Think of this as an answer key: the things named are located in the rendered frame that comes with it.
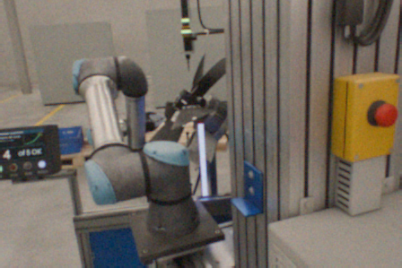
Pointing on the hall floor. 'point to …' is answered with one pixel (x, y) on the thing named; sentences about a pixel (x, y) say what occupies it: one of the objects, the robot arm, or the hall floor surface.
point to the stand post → (212, 177)
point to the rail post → (83, 250)
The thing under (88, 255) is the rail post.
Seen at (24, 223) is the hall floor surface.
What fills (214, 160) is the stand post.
